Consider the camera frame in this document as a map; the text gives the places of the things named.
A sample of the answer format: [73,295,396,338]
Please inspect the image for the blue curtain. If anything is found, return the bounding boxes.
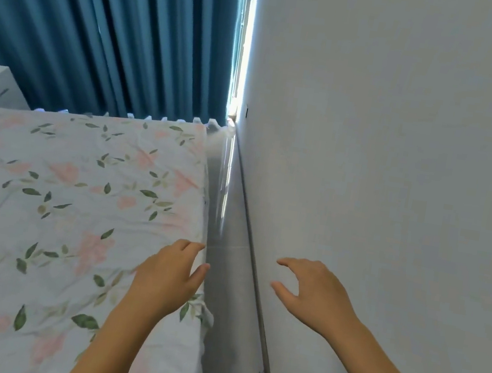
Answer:
[0,0,248,138]

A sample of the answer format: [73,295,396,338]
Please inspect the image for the person's left hand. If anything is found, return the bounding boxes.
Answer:
[127,232,214,326]

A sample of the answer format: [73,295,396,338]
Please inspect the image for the person's left forearm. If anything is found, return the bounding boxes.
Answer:
[63,287,174,373]

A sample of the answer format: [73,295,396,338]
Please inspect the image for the person's right hand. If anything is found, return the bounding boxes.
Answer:
[263,254,371,345]

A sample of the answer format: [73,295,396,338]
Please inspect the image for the floral bed sheet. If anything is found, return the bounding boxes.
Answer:
[0,93,242,373]

